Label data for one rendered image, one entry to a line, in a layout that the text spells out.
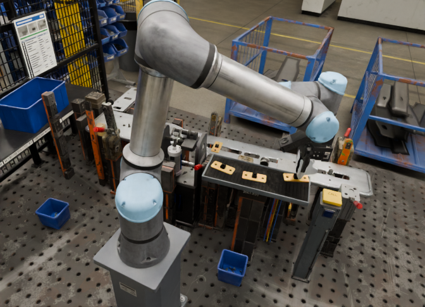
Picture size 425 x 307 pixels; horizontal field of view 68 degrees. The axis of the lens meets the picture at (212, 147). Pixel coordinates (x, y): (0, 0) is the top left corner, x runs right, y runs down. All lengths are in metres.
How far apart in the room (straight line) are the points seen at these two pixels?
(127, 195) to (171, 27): 0.41
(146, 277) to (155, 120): 0.42
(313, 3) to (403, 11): 2.05
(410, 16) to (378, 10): 0.69
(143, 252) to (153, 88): 0.43
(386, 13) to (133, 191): 8.56
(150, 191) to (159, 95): 0.24
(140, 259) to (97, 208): 0.79
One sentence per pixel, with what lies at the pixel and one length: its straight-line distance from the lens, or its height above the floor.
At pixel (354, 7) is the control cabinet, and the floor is 0.35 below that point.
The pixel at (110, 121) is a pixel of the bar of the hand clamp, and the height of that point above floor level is 1.12.
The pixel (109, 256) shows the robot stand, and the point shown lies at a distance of 0.99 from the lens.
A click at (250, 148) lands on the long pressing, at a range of 1.54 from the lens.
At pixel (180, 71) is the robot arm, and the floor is 1.65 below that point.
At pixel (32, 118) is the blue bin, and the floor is 1.10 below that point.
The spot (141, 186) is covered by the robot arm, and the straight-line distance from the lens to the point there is 0.83.
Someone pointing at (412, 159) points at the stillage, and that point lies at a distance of 3.56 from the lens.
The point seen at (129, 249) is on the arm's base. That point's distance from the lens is 0.91.
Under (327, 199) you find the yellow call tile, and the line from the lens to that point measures 1.13.
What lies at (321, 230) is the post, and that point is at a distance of 1.23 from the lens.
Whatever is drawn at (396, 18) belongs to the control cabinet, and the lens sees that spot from 9.09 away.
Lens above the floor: 1.89
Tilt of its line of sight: 36 degrees down
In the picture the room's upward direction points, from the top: 5 degrees clockwise
